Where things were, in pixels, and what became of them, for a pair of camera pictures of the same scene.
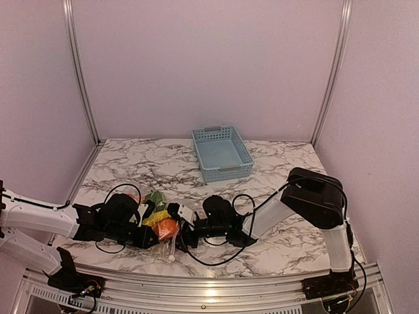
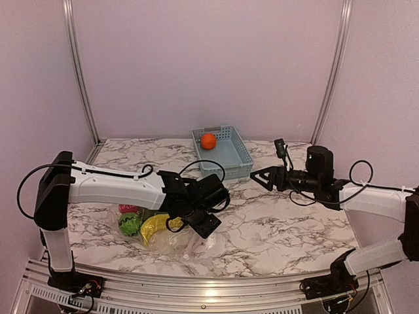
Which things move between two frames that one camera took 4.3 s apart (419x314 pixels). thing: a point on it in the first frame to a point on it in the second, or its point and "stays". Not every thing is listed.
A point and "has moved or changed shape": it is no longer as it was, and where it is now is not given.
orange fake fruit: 166,228 to 208,141
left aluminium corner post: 69,10 stays
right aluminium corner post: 345,33 stays
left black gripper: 143,243 to 205,229
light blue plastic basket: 222,154 stays
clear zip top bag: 160,217 has moved or changed shape
